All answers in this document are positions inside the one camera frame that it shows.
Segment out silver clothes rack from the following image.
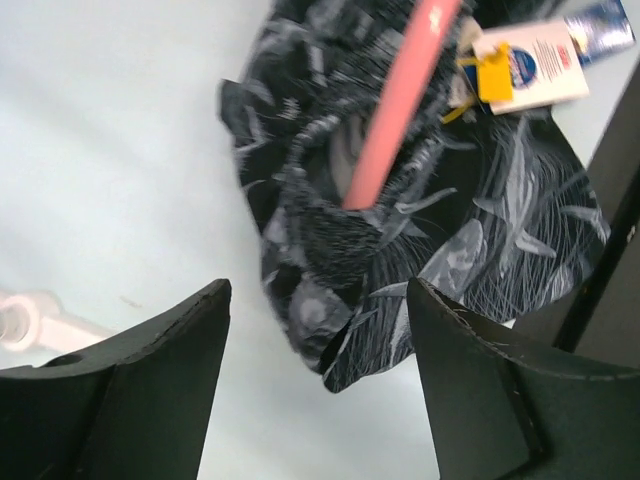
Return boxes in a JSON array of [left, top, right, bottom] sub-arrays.
[[1, 291, 115, 353]]

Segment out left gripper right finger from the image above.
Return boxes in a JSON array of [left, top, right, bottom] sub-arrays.
[[406, 279, 639, 480]]

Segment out blue card tag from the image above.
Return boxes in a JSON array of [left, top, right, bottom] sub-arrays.
[[564, 0, 635, 66]]

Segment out dark patterned shorts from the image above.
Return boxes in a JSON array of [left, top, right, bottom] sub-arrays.
[[220, 1, 610, 393]]

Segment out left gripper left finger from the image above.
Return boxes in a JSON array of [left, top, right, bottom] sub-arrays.
[[1, 279, 231, 480]]

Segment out white paper price tag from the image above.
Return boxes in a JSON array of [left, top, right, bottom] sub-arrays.
[[469, 20, 589, 115]]

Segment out pink hanger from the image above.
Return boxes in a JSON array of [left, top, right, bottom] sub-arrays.
[[343, 0, 462, 210]]

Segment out yellow plastic tag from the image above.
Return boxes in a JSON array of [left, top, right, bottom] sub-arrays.
[[441, 43, 513, 124]]

